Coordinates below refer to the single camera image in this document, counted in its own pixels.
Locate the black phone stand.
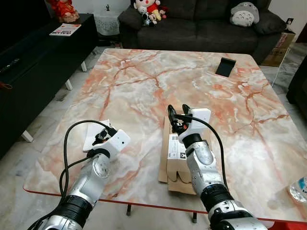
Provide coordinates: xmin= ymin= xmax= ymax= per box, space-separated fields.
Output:
xmin=215 ymin=57 xmax=237 ymax=78

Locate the clear plastic water bottle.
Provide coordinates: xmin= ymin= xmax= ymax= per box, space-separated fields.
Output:
xmin=288 ymin=176 xmax=307 ymax=203

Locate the white lace covered side table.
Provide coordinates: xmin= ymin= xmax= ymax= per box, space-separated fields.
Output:
xmin=93 ymin=11 xmax=121 ymax=36

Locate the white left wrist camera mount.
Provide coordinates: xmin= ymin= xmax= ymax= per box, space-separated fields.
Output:
xmin=97 ymin=129 xmax=131 ymax=159

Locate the black low TV cabinet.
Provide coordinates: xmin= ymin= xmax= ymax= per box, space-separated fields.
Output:
xmin=0 ymin=13 xmax=99 ymax=160

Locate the dark grey fabric sofa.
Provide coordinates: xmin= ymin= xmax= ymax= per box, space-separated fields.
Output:
xmin=118 ymin=0 xmax=289 ymax=64

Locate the red white doll plush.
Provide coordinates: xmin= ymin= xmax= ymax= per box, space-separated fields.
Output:
xmin=134 ymin=0 xmax=169 ymax=26

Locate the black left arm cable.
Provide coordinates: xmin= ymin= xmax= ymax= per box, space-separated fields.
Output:
xmin=59 ymin=119 xmax=117 ymax=198

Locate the flat brown cardboard box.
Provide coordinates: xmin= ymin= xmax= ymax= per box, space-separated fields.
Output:
xmin=158 ymin=115 xmax=214 ymax=195

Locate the brown cardboard carton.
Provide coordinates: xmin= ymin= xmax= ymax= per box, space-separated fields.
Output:
xmin=260 ymin=31 xmax=296 ymax=68

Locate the grey Totoro plush toy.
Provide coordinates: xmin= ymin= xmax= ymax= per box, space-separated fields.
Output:
xmin=230 ymin=1 xmax=260 ymax=27

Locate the red white magazine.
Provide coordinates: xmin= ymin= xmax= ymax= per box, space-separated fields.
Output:
xmin=49 ymin=23 xmax=83 ymax=37

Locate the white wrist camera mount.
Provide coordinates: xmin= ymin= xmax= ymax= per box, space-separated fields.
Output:
xmin=185 ymin=108 xmax=212 ymax=140
xmin=97 ymin=129 xmax=131 ymax=159

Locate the red festive ornament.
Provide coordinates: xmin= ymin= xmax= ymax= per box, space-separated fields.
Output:
xmin=47 ymin=0 xmax=81 ymax=23

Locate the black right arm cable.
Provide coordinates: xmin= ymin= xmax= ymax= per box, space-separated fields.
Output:
xmin=173 ymin=113 xmax=229 ymax=188

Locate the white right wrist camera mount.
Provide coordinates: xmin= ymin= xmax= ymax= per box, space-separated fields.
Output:
xmin=185 ymin=108 xmax=212 ymax=140

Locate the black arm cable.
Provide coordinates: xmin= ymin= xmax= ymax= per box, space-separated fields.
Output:
xmin=173 ymin=113 xmax=229 ymax=188
xmin=59 ymin=119 xmax=117 ymax=198

